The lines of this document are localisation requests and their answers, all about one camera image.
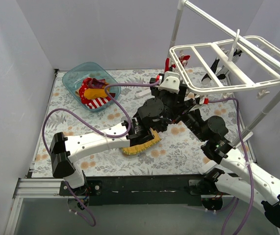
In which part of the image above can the red white striped sock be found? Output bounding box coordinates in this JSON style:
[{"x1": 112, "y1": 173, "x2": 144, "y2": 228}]
[
  {"x1": 85, "y1": 97, "x2": 111, "y2": 110},
  {"x1": 179, "y1": 54, "x2": 191, "y2": 67}
]

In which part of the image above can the maroon purple striped sock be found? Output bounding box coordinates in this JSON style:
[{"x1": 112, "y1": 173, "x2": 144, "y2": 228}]
[{"x1": 88, "y1": 78, "x2": 108, "y2": 89}]

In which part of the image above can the red sock with white pattern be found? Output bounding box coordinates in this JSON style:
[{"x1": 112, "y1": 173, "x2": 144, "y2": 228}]
[{"x1": 78, "y1": 77, "x2": 92, "y2": 105}]

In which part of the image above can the mustard yellow sock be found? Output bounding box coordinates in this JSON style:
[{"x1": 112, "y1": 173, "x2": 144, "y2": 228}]
[{"x1": 82, "y1": 86, "x2": 107, "y2": 99}]

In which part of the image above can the beige striped sock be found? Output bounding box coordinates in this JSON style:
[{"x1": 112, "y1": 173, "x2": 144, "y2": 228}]
[{"x1": 75, "y1": 89, "x2": 80, "y2": 98}]

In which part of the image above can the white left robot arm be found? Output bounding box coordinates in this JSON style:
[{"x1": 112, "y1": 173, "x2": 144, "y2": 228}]
[{"x1": 49, "y1": 77, "x2": 187, "y2": 196}]

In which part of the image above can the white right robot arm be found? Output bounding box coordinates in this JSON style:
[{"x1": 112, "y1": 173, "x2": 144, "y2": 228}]
[{"x1": 180, "y1": 111, "x2": 280, "y2": 228}]

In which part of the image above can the white clip sock hanger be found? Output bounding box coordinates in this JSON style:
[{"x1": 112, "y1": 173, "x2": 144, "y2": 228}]
[{"x1": 169, "y1": 35, "x2": 280, "y2": 95}]

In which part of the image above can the black white striped sock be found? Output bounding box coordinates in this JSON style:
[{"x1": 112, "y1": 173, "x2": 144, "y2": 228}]
[{"x1": 201, "y1": 58, "x2": 220, "y2": 85}]

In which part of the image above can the white drying rack stand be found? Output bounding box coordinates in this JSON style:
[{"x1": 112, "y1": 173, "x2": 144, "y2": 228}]
[{"x1": 164, "y1": 0, "x2": 280, "y2": 138}]

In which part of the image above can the woven bamboo tray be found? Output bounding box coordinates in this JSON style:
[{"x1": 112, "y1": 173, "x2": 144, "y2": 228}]
[{"x1": 121, "y1": 129, "x2": 161, "y2": 156}]

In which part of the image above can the teal transparent plastic basin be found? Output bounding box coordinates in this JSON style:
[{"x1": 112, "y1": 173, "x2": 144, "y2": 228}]
[{"x1": 62, "y1": 62, "x2": 117, "y2": 112}]

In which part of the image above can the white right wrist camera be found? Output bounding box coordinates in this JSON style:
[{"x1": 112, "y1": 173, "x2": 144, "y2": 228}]
[{"x1": 191, "y1": 94, "x2": 209, "y2": 111}]

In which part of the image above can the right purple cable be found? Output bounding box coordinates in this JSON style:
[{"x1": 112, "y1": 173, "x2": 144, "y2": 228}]
[{"x1": 207, "y1": 97, "x2": 255, "y2": 235}]

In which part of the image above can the purple cable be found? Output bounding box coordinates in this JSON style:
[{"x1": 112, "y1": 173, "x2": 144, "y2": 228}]
[
  {"x1": 207, "y1": 97, "x2": 255, "y2": 235},
  {"x1": 42, "y1": 82, "x2": 160, "y2": 227}
]

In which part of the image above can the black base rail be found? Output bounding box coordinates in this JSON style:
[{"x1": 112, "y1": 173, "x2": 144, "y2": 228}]
[{"x1": 61, "y1": 174, "x2": 225, "y2": 207}]

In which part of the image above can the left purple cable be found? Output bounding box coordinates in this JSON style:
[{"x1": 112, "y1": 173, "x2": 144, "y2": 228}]
[{"x1": 42, "y1": 82, "x2": 160, "y2": 227}]

